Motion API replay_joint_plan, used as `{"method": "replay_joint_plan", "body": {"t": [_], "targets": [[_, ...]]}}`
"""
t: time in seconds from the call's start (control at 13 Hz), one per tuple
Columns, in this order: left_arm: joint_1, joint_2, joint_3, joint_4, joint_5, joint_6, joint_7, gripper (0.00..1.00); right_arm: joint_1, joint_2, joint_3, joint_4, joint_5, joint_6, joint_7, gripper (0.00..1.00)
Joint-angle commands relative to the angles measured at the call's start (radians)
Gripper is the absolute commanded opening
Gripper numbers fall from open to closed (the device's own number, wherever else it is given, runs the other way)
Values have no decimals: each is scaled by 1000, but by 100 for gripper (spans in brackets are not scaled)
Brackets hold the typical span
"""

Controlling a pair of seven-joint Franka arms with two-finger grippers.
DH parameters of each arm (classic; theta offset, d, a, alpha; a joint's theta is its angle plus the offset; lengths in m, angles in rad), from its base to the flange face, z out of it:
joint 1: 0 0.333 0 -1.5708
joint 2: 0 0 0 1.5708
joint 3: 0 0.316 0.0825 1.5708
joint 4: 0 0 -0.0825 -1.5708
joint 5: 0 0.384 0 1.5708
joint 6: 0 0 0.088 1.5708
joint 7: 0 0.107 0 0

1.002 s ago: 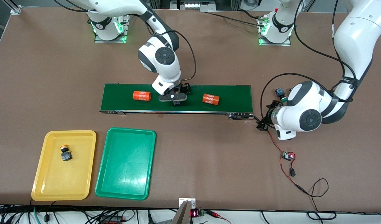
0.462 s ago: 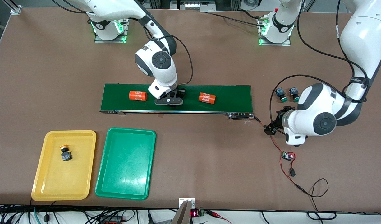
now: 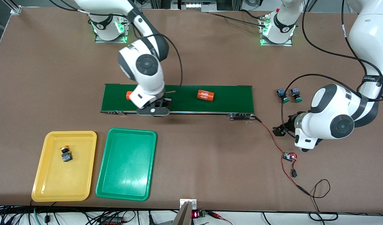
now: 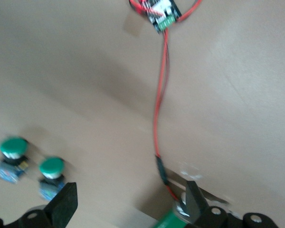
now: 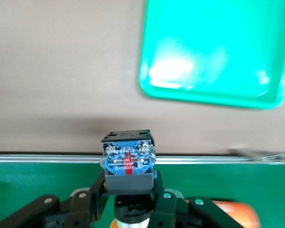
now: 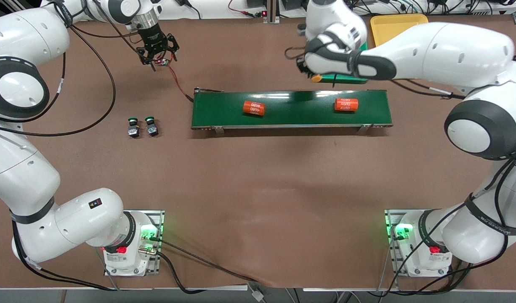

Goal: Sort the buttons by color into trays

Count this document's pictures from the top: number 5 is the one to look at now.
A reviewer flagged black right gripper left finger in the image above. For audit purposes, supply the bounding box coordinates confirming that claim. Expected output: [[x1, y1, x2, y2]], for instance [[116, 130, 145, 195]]
[[0, 171, 107, 228]]

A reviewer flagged green plastic tray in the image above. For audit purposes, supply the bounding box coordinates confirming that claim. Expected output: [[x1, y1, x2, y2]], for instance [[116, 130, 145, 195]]
[[137, 0, 285, 110]]

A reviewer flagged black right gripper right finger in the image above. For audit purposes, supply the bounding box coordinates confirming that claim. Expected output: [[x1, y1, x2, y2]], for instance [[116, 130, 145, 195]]
[[149, 171, 243, 228]]

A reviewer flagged green conveyor belt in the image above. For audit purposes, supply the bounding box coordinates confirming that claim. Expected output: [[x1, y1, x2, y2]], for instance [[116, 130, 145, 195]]
[[0, 152, 285, 228]]

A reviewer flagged orange printed cylinder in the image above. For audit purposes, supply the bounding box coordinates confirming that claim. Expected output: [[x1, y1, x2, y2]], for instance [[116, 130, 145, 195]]
[[211, 200, 261, 228]]

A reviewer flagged yellow push button switch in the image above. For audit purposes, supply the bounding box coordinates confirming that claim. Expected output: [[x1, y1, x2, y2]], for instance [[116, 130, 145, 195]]
[[100, 129, 157, 228]]

